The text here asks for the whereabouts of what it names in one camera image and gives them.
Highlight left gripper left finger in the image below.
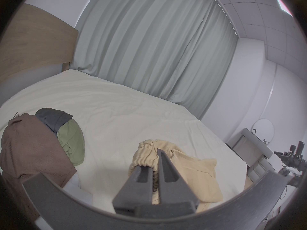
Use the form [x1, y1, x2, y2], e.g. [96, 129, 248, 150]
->
[112, 165, 156, 216]

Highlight beige shorts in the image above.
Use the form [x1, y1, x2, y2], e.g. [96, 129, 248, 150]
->
[128, 139, 223, 211]

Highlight green garment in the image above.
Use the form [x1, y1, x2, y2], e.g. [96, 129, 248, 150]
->
[57, 118, 85, 166]

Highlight grey-green curtain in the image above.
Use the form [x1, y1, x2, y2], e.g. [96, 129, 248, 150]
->
[70, 0, 240, 120]

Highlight grey small table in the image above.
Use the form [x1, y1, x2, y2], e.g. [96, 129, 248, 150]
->
[225, 128, 274, 162]

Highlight round wall mirror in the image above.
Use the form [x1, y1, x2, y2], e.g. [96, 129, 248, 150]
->
[252, 119, 274, 143]

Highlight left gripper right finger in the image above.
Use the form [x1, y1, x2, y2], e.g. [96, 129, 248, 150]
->
[157, 148, 200, 215]

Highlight black garment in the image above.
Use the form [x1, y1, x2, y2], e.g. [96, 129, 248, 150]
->
[35, 108, 73, 133]

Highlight bed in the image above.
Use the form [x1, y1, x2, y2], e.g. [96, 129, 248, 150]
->
[0, 4, 247, 225]

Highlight brown garment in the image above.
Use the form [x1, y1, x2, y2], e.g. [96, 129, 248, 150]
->
[0, 113, 78, 222]

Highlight white garment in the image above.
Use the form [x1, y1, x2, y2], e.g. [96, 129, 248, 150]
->
[63, 172, 94, 203]

